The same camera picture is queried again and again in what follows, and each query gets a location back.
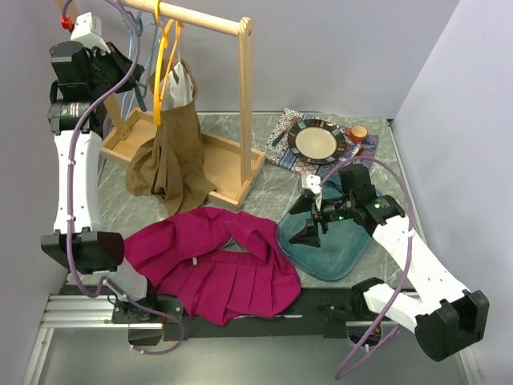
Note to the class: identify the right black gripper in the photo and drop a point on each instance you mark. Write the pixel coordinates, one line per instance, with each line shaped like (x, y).
(309, 234)

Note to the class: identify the light blue wire hanger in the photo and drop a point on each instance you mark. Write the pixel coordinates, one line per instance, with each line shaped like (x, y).
(148, 33)

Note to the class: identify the patterned placemat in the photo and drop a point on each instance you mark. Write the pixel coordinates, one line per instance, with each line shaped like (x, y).
(281, 156)

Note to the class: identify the tan skirt with white lining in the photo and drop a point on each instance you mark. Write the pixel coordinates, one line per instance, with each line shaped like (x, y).
(170, 166)

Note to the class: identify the magenta garment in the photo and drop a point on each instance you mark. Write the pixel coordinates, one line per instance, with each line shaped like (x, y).
(221, 265)

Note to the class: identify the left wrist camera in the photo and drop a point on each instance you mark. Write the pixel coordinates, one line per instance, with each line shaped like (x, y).
(86, 30)

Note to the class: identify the teal plastic basket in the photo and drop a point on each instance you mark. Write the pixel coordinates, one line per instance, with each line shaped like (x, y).
(341, 248)

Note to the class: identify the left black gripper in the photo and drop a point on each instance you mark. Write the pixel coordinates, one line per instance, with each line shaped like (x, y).
(121, 63)

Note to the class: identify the dark green pen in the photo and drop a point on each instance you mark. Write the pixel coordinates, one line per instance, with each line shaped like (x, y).
(278, 139)

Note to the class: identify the wooden clothes rack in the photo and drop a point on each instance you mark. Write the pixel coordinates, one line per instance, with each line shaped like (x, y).
(232, 166)

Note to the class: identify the brown rimmed ceramic plate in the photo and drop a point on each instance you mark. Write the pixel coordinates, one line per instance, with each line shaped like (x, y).
(316, 141)

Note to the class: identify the orange ceramic cup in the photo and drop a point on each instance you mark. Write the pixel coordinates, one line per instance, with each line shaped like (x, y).
(357, 133)

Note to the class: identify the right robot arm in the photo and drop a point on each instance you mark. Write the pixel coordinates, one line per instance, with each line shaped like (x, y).
(446, 317)

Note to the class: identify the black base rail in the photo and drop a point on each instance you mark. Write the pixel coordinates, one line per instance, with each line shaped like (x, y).
(324, 312)

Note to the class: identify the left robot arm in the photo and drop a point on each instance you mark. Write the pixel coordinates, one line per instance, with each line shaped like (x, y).
(85, 78)

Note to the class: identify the teal plastic hanger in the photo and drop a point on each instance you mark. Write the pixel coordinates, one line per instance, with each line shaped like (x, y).
(135, 27)

